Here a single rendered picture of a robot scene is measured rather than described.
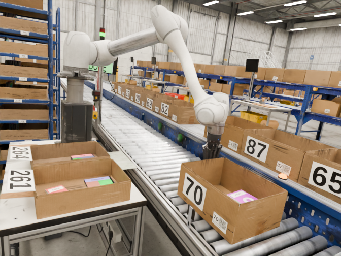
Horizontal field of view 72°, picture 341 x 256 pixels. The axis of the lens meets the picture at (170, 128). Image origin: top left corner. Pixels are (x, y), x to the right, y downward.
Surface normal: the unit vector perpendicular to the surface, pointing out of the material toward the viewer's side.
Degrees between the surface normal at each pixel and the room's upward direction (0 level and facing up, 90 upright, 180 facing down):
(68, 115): 90
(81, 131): 90
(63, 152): 88
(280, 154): 90
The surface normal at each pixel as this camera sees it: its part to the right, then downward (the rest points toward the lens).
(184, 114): 0.46, 0.27
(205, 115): -0.34, 0.30
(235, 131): -0.87, 0.03
